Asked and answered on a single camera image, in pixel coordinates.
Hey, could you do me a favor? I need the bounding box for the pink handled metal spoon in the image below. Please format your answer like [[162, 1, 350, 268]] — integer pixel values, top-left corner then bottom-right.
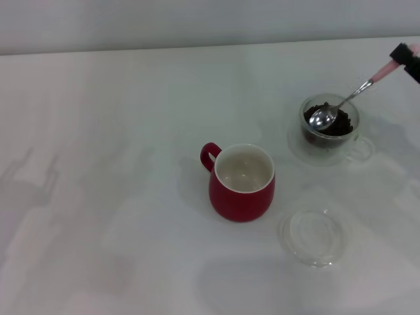
[[308, 43, 420, 131]]

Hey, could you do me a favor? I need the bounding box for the red ceramic mug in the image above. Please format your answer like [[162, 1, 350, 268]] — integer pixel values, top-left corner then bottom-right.
[[199, 142, 276, 223]]

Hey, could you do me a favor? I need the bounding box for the pile of coffee beans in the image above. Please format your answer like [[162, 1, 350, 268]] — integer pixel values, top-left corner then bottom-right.
[[303, 101, 354, 137]]

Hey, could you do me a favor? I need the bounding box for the clear glass saucer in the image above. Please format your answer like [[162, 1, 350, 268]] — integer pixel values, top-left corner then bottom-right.
[[287, 123, 362, 167]]

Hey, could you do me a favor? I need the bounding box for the small clear glass dish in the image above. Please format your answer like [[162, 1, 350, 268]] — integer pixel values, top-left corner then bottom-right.
[[277, 209, 347, 269]]

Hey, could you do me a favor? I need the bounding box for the clear glass cup with handle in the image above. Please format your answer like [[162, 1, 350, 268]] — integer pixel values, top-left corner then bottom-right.
[[297, 94, 376, 162]]

